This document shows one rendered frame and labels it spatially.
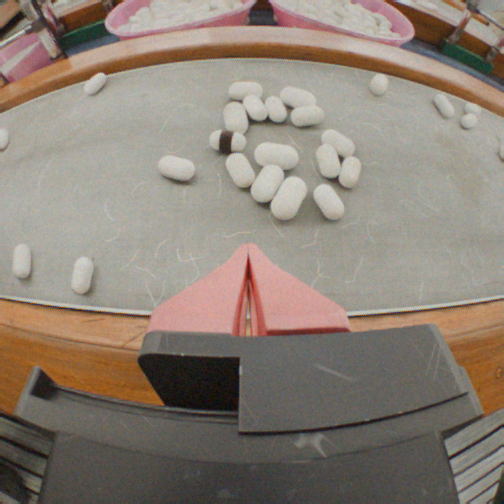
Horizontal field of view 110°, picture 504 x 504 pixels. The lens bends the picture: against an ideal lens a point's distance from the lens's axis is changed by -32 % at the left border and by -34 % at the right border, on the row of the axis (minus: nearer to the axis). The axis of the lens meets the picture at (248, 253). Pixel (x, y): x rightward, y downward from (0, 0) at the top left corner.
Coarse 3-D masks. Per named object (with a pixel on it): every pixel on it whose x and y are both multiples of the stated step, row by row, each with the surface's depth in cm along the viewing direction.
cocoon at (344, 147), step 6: (324, 132) 22; (330, 132) 21; (336, 132) 21; (324, 138) 22; (330, 138) 21; (336, 138) 21; (342, 138) 21; (330, 144) 22; (336, 144) 21; (342, 144) 21; (348, 144) 21; (336, 150) 22; (342, 150) 21; (348, 150) 21; (354, 150) 22; (342, 156) 22; (348, 156) 22
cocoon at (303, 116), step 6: (300, 108) 22; (306, 108) 22; (312, 108) 22; (318, 108) 22; (294, 114) 22; (300, 114) 22; (306, 114) 22; (312, 114) 22; (318, 114) 22; (294, 120) 22; (300, 120) 22; (306, 120) 22; (312, 120) 22; (318, 120) 22; (300, 126) 23
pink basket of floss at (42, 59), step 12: (24, 36) 32; (36, 36) 34; (12, 48) 33; (24, 48) 35; (36, 48) 29; (0, 60) 33; (24, 60) 28; (36, 60) 31; (48, 60) 35; (12, 72) 27; (24, 72) 30
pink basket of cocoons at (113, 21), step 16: (128, 0) 30; (144, 0) 32; (240, 0) 33; (256, 0) 28; (112, 16) 29; (128, 16) 32; (224, 16) 26; (240, 16) 29; (112, 32) 26; (128, 32) 25; (144, 32) 25; (160, 32) 26
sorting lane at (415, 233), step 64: (192, 64) 26; (256, 64) 26; (320, 64) 26; (0, 128) 26; (64, 128) 24; (128, 128) 24; (192, 128) 24; (256, 128) 23; (320, 128) 24; (384, 128) 24; (448, 128) 25; (0, 192) 22; (64, 192) 22; (128, 192) 22; (192, 192) 22; (384, 192) 22; (448, 192) 22; (0, 256) 20; (64, 256) 20; (128, 256) 20; (192, 256) 20; (320, 256) 20; (384, 256) 20; (448, 256) 20
